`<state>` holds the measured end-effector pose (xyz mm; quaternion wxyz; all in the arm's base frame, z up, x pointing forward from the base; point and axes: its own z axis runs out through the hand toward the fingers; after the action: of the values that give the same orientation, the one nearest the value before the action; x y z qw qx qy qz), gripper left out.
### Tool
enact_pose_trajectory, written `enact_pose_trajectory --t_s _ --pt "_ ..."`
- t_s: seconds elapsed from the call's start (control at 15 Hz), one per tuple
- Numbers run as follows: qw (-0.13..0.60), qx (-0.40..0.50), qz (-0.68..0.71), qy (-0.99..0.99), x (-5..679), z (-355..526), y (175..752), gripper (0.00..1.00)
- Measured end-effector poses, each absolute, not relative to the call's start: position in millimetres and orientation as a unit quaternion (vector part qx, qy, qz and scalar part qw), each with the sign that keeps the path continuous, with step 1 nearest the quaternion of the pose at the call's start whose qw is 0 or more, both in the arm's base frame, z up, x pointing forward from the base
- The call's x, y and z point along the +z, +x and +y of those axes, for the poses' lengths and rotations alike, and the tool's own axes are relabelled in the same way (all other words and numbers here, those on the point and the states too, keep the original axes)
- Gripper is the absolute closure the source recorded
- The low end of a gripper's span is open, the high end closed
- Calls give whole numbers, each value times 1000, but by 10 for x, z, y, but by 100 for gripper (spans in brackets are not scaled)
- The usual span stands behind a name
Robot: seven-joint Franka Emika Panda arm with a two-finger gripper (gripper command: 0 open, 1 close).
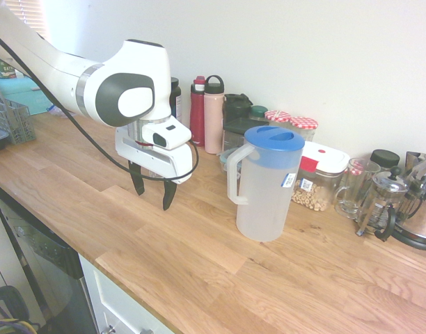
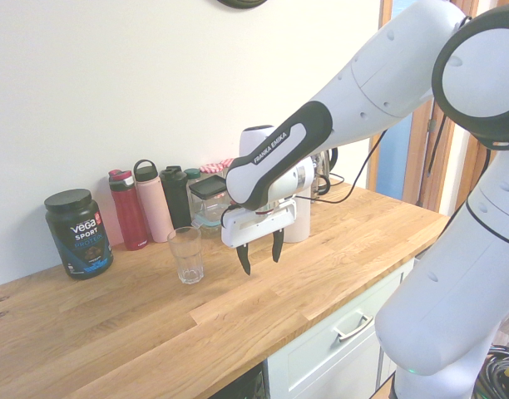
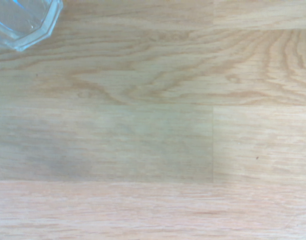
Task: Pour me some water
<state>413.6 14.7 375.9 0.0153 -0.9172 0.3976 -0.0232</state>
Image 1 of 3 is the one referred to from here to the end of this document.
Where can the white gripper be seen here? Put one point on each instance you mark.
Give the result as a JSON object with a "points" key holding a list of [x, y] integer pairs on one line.
{"points": [[154, 160]]}

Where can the translucent pitcher with blue lid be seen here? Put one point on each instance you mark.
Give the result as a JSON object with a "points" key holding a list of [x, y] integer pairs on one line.
{"points": [[265, 195]]}

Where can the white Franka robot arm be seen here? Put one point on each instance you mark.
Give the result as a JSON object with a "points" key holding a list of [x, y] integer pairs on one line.
{"points": [[60, 69]]}

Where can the red water bottle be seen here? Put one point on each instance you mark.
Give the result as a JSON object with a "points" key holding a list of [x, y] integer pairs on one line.
{"points": [[197, 111]]}

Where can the pink water bottle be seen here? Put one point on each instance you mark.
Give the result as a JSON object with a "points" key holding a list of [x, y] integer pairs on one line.
{"points": [[213, 118]]}

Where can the glass container with teal lid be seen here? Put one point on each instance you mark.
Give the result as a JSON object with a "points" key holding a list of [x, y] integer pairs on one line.
{"points": [[224, 160]]}

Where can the dark protein powder tub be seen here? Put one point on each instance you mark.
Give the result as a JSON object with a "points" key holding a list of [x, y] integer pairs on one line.
{"points": [[175, 101]]}

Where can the clear container with black lid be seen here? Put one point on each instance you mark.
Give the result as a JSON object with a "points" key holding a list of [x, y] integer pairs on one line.
{"points": [[234, 130]]}

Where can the dark green shaker bottle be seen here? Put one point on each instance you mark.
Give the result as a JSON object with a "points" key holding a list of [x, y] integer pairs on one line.
{"points": [[235, 108]]}

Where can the white cabinet drawer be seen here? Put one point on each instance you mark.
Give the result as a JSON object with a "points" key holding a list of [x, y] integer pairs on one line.
{"points": [[115, 299]]}

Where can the stainless steel dishwasher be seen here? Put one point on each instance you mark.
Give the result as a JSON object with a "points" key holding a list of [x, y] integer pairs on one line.
{"points": [[42, 250]]}

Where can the jar with green lid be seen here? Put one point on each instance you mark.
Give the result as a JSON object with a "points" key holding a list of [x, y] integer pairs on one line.
{"points": [[259, 113]]}

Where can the metal drawer knob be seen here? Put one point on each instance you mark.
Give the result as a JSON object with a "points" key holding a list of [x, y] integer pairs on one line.
{"points": [[110, 328]]}

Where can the grey cutlery basket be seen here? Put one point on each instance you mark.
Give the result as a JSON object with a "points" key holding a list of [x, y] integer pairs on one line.
{"points": [[14, 121]]}

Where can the teal bread box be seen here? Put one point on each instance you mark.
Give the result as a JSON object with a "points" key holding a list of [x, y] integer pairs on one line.
{"points": [[21, 94]]}

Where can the cereal container with white lid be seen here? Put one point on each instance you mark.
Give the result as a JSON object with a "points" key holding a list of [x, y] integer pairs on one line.
{"points": [[326, 167]]}

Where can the green oatmeal cup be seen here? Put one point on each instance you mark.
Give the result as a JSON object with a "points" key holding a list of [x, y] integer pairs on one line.
{"points": [[4, 69]]}

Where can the clear glass mug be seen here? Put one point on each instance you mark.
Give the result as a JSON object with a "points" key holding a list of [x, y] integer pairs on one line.
{"points": [[355, 191]]}

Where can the small jar red checkered lid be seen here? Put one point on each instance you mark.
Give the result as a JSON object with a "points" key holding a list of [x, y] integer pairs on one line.
{"points": [[356, 171]]}

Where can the window blind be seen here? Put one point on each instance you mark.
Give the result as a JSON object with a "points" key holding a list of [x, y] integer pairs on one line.
{"points": [[33, 15]]}

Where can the glass french press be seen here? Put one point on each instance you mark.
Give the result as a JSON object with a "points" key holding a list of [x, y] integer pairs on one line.
{"points": [[381, 205]]}

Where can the jar with black lid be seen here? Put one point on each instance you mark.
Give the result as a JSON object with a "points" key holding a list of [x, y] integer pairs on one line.
{"points": [[385, 158]]}

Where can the stainless steel electric kettle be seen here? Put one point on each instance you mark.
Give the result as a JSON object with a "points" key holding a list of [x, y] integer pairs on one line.
{"points": [[420, 215]]}

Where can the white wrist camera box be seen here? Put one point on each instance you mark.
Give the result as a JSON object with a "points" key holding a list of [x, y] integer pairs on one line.
{"points": [[171, 134]]}

